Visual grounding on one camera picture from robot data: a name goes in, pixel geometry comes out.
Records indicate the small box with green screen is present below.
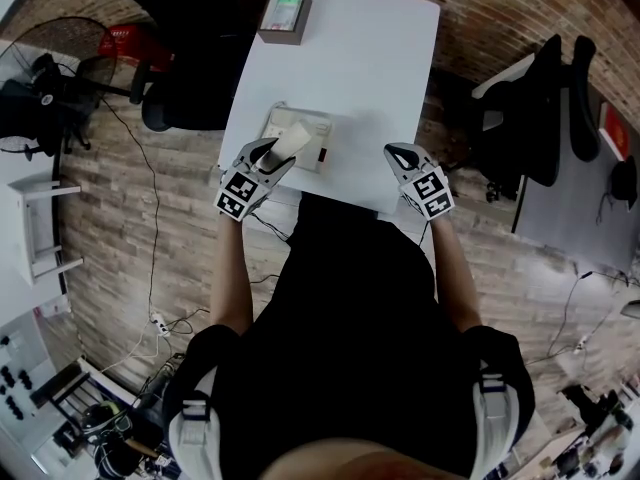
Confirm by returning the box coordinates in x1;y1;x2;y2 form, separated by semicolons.
257;0;314;47

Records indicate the red box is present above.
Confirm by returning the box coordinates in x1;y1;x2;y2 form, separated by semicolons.
97;23;174;72

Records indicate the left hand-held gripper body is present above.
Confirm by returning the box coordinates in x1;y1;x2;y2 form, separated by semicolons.
214;160;280;223

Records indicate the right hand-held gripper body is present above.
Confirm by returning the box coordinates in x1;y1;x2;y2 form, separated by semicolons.
397;165;455;224

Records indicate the black standing fan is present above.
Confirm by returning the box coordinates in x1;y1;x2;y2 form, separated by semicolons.
0;16;146;157

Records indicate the black floor cable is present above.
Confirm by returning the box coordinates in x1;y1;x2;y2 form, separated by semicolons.
547;267;631;359

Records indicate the person's right forearm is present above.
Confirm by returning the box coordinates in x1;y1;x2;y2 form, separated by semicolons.
429;215;484;334

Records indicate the white desk telephone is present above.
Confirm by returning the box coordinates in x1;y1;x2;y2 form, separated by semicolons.
258;101;334;173

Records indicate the grey desk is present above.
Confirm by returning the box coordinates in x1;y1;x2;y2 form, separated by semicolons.
472;52;640;274

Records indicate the black mesh office chair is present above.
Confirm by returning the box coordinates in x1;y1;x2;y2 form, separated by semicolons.
439;34;601;204

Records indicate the white telephone handset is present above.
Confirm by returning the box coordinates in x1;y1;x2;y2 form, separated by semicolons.
257;120;312;174

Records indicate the black fan power cord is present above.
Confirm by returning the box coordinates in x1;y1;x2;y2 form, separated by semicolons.
97;92;164;322

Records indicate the person's face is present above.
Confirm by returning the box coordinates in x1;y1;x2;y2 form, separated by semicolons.
259;437;471;480

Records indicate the black helmet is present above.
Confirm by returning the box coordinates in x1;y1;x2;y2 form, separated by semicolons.
79;400;134;449

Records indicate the white shoulder strap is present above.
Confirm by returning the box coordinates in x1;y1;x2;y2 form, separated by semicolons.
167;362;226;480
472;360;516;480

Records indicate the green tissue pack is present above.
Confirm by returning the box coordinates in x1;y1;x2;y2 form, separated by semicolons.
269;0;305;32

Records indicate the black pouch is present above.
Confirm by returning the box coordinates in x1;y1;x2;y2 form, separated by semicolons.
607;155;639;214

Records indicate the black padded office chair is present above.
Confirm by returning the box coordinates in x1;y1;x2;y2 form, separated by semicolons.
114;0;261;133

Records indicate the white small table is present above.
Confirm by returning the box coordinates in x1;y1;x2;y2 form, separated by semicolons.
7;177;84;287

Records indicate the person's left forearm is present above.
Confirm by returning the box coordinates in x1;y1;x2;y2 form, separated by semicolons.
209;212;254;337

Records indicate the white panel with black knobs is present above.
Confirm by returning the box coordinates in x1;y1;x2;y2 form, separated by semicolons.
0;312;56;434

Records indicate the person's black shirt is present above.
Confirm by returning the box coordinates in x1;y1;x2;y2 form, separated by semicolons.
162;192;536;480

